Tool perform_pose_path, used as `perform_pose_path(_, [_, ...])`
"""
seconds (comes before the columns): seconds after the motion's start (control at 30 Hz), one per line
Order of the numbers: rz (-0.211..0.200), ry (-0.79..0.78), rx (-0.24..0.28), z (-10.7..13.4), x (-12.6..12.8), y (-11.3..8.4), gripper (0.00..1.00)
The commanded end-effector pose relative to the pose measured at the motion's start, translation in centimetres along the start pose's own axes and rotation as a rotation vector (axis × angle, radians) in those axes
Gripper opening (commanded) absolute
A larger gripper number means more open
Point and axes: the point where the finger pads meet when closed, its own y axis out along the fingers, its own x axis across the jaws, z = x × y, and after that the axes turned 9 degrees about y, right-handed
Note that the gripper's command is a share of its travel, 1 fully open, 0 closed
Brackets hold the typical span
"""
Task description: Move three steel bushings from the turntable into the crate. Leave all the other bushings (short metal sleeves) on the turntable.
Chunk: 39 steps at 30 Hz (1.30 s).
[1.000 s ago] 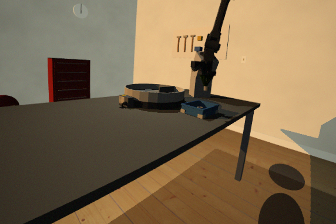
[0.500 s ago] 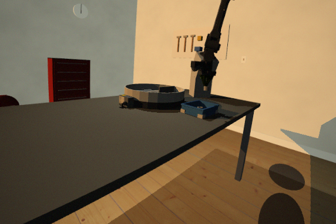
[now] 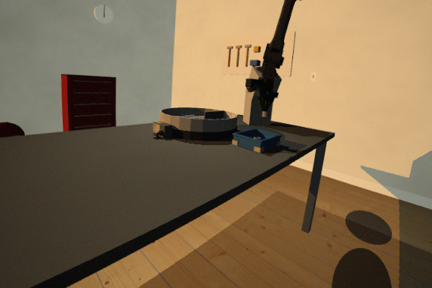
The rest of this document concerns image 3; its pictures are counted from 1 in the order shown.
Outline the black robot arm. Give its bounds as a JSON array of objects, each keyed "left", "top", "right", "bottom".
[{"left": 245, "top": 0, "right": 297, "bottom": 92}]

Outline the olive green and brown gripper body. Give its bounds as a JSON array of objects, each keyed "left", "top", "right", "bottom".
[{"left": 255, "top": 80, "right": 279, "bottom": 98}]

